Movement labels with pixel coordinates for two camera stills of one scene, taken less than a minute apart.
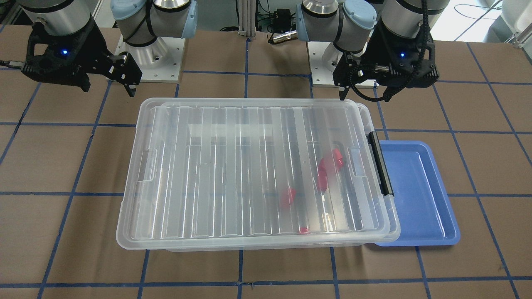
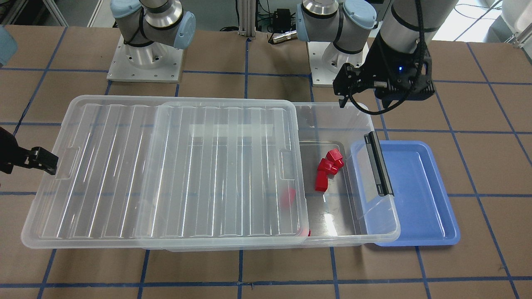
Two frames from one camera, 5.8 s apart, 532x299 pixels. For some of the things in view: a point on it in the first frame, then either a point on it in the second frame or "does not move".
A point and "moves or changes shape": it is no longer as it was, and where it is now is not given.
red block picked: [323, 182] does not move
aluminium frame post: [247, 18] does not move
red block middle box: [286, 198] does not move
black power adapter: [282, 20] does not move
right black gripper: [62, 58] -> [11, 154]
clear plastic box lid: [211, 167] moves or changes shape
